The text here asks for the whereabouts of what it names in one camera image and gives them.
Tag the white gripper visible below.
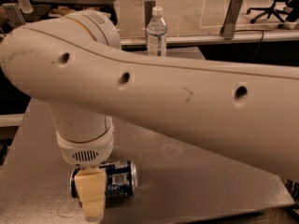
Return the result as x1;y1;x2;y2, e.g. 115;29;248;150
56;125;114;222

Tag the metal bracket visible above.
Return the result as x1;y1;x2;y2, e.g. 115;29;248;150
220;0;243;40
144;0;156;26
2;3;25;28

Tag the left metal bracket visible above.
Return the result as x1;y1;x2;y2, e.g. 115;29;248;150
2;3;25;28

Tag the clear plastic water bottle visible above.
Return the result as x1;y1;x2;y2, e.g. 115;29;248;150
147;7;167;56

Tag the black desk in background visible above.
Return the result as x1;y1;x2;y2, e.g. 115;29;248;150
32;0;117;14

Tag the middle metal bracket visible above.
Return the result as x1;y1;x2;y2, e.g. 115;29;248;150
144;0;156;26

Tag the black office chair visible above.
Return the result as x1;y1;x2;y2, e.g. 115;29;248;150
246;0;299;25

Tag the black cable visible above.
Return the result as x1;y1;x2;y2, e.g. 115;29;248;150
234;29;265;63

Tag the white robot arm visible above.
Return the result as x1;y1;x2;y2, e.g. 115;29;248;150
1;10;299;221

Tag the right metal bracket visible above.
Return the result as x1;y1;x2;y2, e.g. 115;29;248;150
220;0;243;40

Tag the blue pepsi can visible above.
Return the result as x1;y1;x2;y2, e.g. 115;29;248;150
69;160;138;201

